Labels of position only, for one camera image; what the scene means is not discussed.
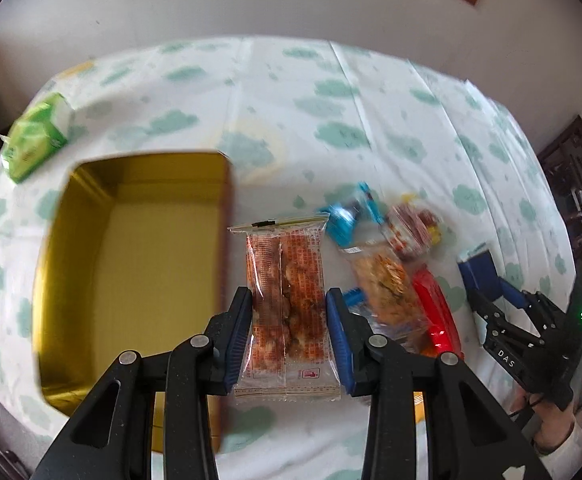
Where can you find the orange snack packet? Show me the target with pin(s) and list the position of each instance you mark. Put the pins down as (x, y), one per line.
(419, 406)

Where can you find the fried twists snack bag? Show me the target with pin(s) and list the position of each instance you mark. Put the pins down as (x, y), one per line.
(386, 297)

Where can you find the person's right hand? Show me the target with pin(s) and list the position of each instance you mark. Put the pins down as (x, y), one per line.
(556, 425)

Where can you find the orange rice cracker packet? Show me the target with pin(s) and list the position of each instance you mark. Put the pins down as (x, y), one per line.
(288, 356)

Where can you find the red snack packet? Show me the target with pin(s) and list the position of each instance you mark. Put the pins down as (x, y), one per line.
(442, 334)

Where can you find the gold toffee tin box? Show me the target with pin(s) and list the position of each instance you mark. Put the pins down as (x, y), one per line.
(135, 259)

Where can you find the cloud pattern tablecloth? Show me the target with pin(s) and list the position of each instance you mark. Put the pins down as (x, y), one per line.
(303, 122)

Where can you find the yellow wrapped jelly snack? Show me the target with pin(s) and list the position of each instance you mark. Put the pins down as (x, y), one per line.
(430, 220)

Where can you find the dark wooden cabinet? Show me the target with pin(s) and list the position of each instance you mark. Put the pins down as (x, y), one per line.
(561, 162)

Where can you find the blue wrapped candy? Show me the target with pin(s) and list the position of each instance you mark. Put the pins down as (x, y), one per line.
(344, 216)

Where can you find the pink white snack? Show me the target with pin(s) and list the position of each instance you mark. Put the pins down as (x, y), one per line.
(405, 233)

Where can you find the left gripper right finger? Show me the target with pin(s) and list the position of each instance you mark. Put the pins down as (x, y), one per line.
(469, 435)

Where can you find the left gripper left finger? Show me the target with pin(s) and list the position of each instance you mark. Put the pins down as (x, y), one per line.
(109, 435)

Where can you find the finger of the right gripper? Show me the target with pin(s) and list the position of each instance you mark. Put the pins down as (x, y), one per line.
(529, 302)
(483, 287)

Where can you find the green tissue pack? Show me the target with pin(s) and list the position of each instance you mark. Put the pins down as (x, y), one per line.
(36, 136)

